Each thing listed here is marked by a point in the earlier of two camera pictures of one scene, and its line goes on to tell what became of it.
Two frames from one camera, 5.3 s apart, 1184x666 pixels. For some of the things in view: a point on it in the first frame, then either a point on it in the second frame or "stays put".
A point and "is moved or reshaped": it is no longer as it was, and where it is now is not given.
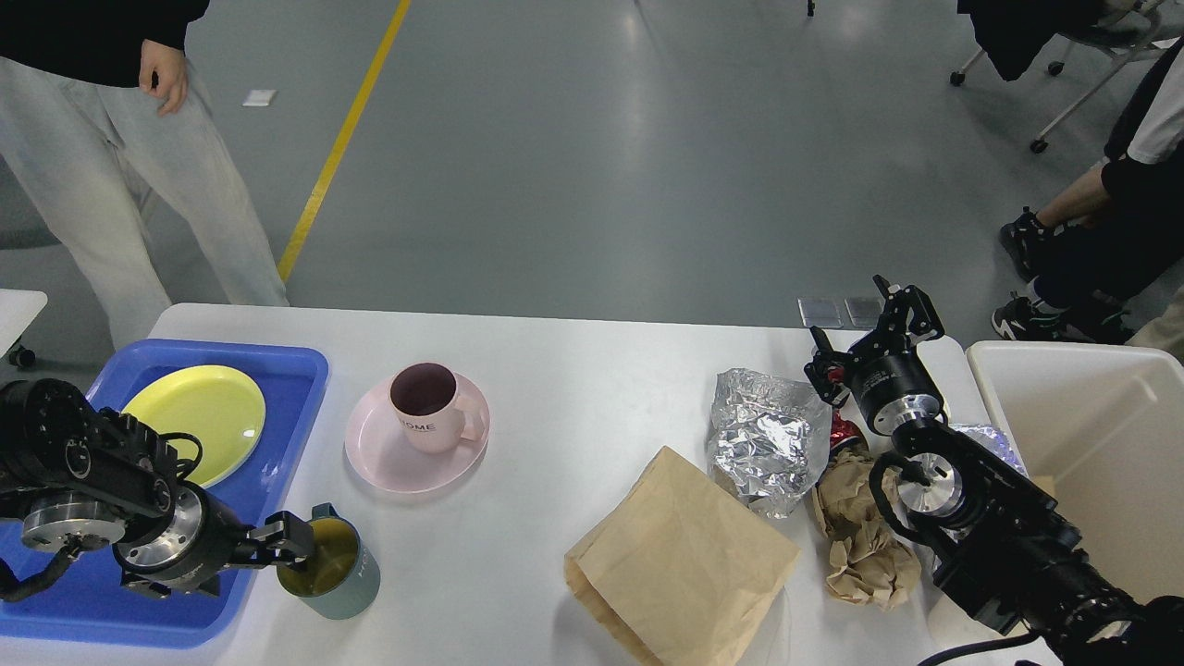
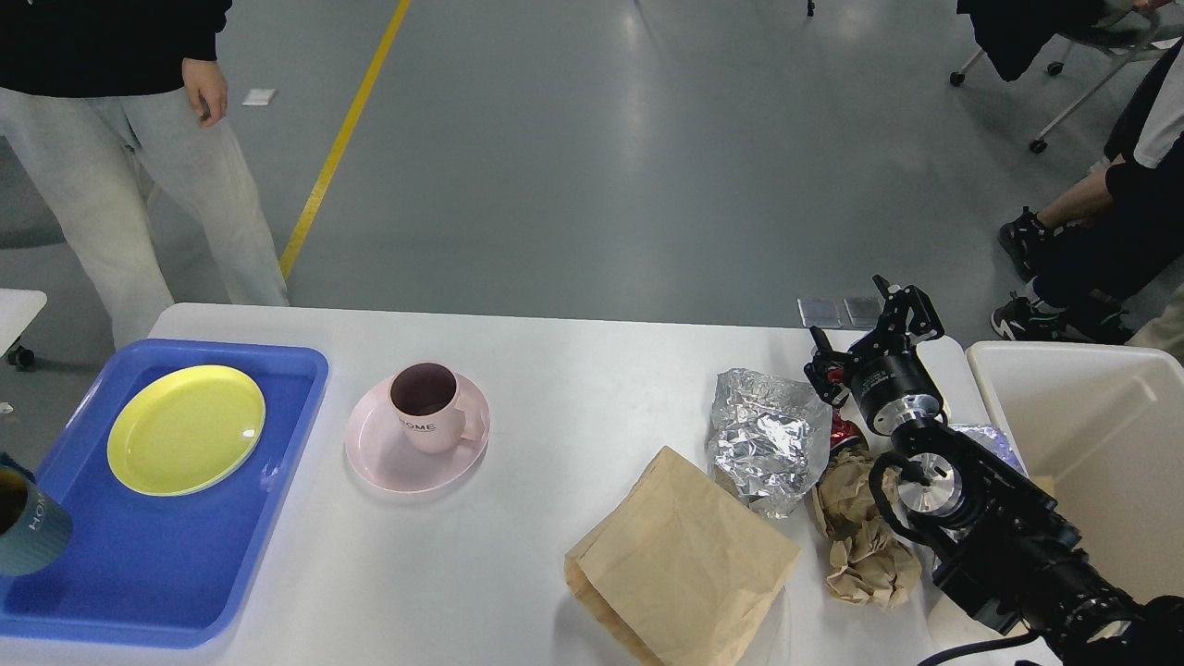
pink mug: (433, 414) stays put
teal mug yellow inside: (341, 578) is moved or reshaped
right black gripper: (889, 381) stays put
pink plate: (378, 452) stays put
